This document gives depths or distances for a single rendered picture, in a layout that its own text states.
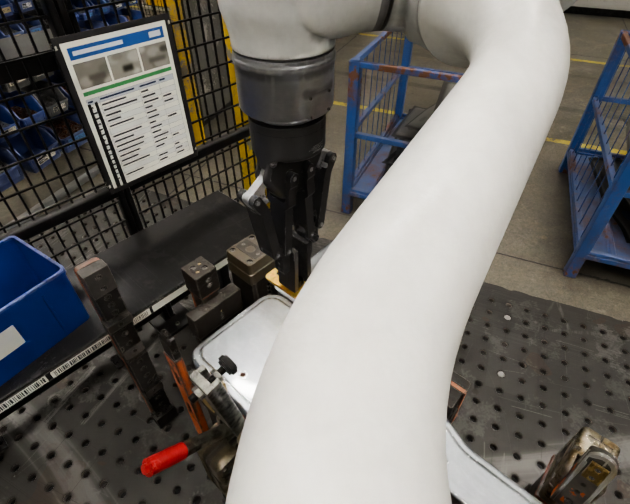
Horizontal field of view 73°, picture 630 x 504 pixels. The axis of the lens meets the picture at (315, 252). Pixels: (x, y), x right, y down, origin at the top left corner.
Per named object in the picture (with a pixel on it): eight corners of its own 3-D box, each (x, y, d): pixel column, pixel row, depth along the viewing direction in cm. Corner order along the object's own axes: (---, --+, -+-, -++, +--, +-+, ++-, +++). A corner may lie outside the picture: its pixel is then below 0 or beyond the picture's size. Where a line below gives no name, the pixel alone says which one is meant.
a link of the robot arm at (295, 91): (357, 44, 37) (353, 109, 41) (283, 25, 41) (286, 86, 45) (283, 71, 32) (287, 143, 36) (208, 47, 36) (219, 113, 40)
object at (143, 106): (198, 155, 102) (168, 12, 81) (111, 195, 90) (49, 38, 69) (193, 152, 103) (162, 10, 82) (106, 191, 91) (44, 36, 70)
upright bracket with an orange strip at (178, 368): (228, 478, 90) (176, 338, 56) (223, 483, 89) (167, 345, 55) (219, 469, 91) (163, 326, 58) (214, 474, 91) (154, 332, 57)
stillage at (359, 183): (393, 133, 355) (410, 5, 291) (492, 153, 331) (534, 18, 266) (340, 212, 274) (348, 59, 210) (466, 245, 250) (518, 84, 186)
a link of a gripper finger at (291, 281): (298, 250, 51) (293, 253, 50) (299, 290, 55) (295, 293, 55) (280, 239, 52) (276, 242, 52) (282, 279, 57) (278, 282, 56)
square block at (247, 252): (285, 346, 114) (277, 247, 90) (263, 365, 110) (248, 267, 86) (265, 330, 118) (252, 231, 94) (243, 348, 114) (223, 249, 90)
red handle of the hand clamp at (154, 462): (251, 425, 61) (156, 475, 48) (246, 437, 61) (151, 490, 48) (232, 407, 63) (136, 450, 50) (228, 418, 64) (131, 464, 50)
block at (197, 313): (254, 366, 110) (240, 288, 90) (217, 398, 103) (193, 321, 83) (246, 360, 111) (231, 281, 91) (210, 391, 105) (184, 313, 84)
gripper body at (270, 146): (283, 136, 36) (288, 221, 42) (345, 105, 41) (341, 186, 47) (227, 112, 40) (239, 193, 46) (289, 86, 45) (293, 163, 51)
